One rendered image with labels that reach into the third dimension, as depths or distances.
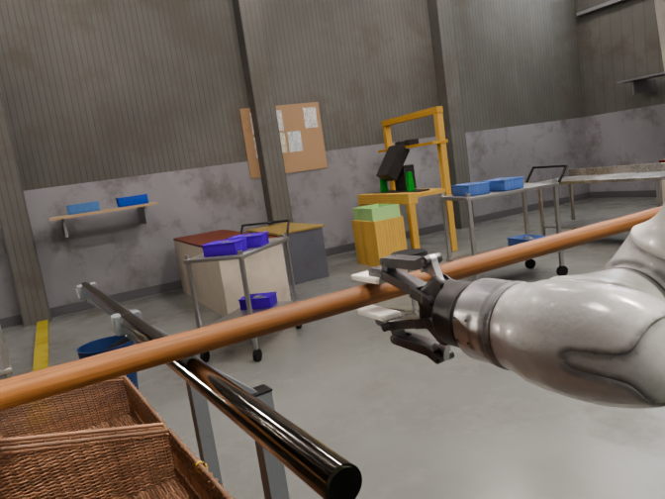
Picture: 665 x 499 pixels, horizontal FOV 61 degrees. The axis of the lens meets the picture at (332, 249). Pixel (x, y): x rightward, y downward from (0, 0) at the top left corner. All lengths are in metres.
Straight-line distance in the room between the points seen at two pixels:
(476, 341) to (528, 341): 0.08
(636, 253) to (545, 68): 11.22
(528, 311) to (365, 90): 8.80
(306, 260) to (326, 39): 3.66
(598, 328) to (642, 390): 0.05
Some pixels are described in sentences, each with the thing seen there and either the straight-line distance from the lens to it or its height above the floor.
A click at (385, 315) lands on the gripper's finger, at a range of 0.77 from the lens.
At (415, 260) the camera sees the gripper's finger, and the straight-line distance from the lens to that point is 0.68.
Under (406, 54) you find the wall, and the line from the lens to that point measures 9.80.
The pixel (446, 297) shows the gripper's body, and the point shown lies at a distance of 0.63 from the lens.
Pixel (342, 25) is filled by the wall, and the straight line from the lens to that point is 9.31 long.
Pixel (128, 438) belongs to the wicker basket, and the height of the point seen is 0.75.
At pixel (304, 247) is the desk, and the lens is 7.00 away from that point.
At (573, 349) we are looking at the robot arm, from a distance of 0.50.
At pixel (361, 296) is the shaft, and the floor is 1.19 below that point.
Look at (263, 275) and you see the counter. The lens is 5.82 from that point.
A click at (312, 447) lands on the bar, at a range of 0.44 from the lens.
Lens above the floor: 1.37
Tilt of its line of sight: 8 degrees down
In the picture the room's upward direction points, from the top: 8 degrees counter-clockwise
